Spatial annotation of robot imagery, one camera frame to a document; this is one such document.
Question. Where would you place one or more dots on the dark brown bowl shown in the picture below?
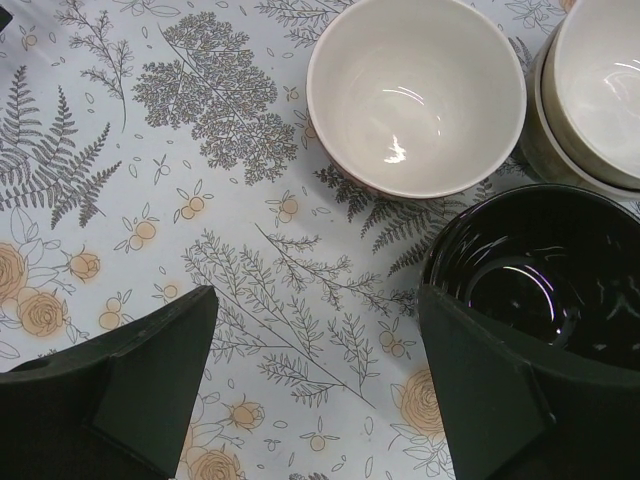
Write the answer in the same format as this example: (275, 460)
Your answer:
(557, 263)

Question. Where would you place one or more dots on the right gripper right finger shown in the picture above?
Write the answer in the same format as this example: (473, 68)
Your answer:
(514, 407)

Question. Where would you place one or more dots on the floral table mat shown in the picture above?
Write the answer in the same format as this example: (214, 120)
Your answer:
(152, 147)

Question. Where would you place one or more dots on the cream bowl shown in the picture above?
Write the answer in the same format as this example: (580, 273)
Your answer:
(541, 149)

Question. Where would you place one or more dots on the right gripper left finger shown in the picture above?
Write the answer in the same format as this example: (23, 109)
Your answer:
(117, 406)

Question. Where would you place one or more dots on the tan bowl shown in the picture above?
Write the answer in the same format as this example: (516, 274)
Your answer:
(590, 89)

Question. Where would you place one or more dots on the red patterned bowl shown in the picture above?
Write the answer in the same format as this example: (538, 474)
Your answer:
(415, 99)

